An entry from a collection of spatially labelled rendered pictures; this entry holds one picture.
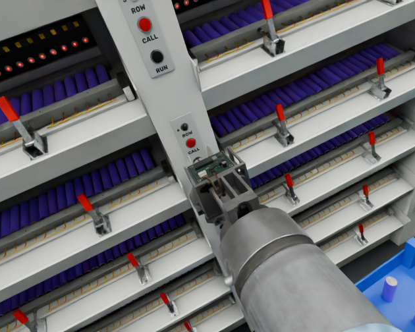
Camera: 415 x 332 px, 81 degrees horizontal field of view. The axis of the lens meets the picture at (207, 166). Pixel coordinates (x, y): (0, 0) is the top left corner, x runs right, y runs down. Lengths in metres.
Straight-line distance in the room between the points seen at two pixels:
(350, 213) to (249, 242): 0.74
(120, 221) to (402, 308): 0.57
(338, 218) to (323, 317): 0.74
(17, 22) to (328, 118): 0.59
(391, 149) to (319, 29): 0.46
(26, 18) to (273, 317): 0.42
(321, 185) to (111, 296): 0.62
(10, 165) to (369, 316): 0.48
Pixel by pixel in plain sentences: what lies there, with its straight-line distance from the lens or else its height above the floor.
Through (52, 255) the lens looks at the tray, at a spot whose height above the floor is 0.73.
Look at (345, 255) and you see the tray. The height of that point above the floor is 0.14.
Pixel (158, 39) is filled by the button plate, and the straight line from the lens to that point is 0.40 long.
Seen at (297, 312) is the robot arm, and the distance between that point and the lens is 0.21.
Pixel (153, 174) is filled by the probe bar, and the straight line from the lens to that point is 0.54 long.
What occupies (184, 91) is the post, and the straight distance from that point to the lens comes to 0.42.
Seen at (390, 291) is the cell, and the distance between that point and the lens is 0.61.
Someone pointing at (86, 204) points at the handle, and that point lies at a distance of 0.52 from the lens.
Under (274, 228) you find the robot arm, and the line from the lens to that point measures 0.24.
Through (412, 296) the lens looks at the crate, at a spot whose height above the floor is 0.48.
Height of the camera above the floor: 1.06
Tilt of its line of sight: 35 degrees down
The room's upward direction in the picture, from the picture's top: 20 degrees counter-clockwise
